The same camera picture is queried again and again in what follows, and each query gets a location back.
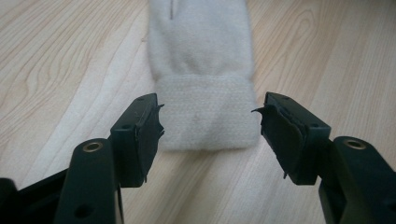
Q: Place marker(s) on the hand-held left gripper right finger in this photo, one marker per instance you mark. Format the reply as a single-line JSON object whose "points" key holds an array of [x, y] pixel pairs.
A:
{"points": [[289, 140]]}

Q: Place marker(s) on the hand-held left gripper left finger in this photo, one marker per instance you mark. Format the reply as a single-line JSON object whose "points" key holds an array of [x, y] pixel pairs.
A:
{"points": [[141, 146]]}

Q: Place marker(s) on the white fleece glove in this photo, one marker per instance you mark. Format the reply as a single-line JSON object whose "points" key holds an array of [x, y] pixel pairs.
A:
{"points": [[202, 77]]}

